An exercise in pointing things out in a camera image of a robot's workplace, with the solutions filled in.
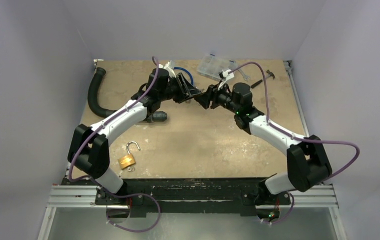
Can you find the large open brass padlock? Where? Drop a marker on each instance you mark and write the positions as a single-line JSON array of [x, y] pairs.
[[127, 162]]

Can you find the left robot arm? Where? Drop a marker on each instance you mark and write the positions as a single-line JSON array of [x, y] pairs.
[[89, 149]]

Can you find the blue cable lock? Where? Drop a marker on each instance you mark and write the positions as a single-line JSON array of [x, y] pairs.
[[187, 72]]

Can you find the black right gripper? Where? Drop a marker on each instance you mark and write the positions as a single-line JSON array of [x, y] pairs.
[[213, 97]]

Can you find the clear plastic organizer box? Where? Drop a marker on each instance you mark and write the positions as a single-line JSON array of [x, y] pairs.
[[210, 66]]

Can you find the small brass padlock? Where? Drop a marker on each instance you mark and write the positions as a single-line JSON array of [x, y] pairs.
[[198, 96]]

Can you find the aluminium frame rail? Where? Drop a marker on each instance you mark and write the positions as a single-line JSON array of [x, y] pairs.
[[85, 196]]

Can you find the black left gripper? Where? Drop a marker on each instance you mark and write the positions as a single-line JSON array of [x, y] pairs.
[[188, 90]]

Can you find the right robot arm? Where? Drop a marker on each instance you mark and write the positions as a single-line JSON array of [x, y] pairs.
[[307, 161]]

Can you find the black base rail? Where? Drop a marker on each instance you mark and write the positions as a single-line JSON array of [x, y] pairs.
[[140, 195]]

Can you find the small black-handled hammer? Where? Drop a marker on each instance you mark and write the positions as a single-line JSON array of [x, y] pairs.
[[269, 75]]

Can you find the silver open-end wrench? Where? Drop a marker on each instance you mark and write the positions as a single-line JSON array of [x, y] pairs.
[[245, 76]]

